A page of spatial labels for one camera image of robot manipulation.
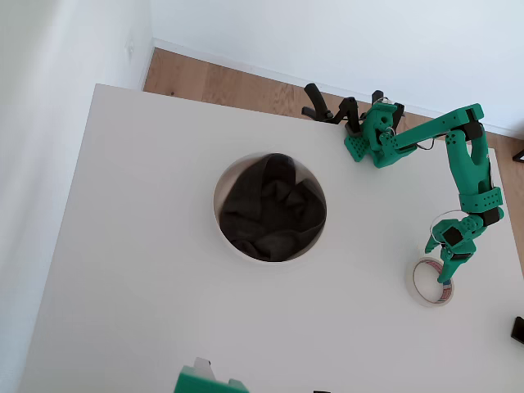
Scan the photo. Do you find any white round bowl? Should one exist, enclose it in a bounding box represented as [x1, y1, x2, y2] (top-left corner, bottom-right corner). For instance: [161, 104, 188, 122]
[212, 151, 328, 266]

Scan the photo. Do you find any black crumpled cloth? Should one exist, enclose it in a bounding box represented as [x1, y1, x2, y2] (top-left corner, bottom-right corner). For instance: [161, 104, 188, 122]
[219, 153, 328, 262]

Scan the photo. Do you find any green printed mount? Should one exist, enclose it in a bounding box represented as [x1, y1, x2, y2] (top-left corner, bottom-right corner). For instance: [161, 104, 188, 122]
[174, 365, 251, 393]

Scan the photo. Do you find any thin servo wire loop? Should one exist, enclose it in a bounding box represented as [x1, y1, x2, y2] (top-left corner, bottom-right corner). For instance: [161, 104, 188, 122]
[429, 210, 469, 246]

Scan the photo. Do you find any white masking tape roll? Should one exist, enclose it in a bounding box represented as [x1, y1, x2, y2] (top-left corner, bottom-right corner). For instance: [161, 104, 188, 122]
[410, 257, 456, 309]

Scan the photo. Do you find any white plastic piece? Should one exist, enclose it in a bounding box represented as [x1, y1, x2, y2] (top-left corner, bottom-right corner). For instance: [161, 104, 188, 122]
[192, 356, 216, 382]

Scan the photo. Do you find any black table clamp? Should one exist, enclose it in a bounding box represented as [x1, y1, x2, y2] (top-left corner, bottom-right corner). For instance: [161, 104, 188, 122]
[369, 89, 407, 124]
[301, 83, 362, 136]

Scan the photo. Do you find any black camera block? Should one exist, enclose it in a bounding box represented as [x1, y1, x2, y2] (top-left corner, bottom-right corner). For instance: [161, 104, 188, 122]
[509, 315, 524, 344]

